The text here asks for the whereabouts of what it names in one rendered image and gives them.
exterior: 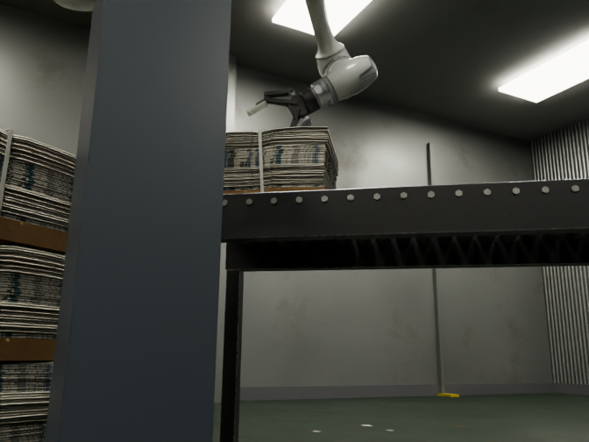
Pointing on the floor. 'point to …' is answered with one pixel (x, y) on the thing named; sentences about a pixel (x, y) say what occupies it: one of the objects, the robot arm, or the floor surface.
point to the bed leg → (231, 357)
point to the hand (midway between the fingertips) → (259, 128)
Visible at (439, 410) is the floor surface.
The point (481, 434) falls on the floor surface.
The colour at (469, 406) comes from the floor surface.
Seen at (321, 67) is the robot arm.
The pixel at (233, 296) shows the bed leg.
